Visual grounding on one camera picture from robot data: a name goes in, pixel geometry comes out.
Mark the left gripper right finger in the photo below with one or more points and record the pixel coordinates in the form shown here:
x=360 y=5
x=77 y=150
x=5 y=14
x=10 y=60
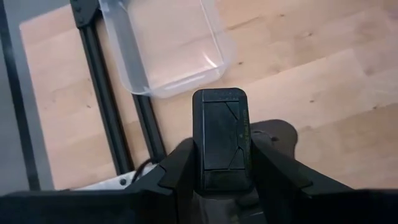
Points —
x=273 y=168

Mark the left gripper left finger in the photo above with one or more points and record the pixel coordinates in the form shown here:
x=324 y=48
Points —
x=177 y=168

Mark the clear plastic bin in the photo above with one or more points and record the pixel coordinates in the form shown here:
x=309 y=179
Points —
x=174 y=46

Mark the silver mounting bracket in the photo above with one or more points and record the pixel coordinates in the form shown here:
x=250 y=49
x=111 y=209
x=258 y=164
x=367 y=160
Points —
x=109 y=183

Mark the black aluminium table frame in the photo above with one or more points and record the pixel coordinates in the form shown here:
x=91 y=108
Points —
x=107 y=102

